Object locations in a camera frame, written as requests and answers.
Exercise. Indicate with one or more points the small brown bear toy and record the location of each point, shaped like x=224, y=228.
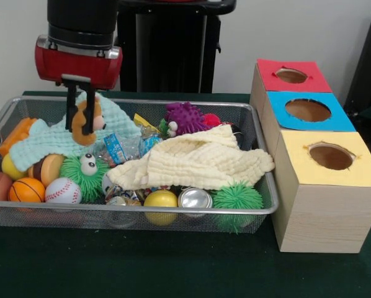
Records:
x=80, y=133

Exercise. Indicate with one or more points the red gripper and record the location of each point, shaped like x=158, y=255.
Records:
x=80, y=67

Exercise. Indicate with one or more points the wooden box three holes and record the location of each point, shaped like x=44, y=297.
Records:
x=325, y=205

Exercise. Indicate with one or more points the pale yellow cloth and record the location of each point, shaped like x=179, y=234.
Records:
x=204, y=161

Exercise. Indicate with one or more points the plain green spiky ball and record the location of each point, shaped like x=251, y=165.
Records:
x=237, y=197

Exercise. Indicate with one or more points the mint green cloth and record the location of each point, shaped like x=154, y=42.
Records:
x=49, y=139

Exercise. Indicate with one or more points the clear plastic bottle blue label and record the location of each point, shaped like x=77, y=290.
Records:
x=117, y=149

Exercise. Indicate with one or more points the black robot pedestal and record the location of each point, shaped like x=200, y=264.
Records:
x=173, y=49

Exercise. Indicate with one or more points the white baseball toy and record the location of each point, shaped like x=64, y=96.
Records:
x=62, y=191

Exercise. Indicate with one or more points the black chair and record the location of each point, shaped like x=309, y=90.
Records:
x=368, y=68

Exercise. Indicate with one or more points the purple spiky toy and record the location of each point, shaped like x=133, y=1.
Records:
x=185, y=118

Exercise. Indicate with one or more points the small silver can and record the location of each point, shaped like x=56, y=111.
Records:
x=195, y=198

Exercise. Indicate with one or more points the orange basketball toy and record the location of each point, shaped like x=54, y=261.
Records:
x=27, y=190

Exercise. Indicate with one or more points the green spiky ball with eyes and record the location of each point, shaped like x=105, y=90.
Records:
x=77, y=177

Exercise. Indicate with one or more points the yellow ball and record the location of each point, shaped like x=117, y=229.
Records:
x=160, y=200

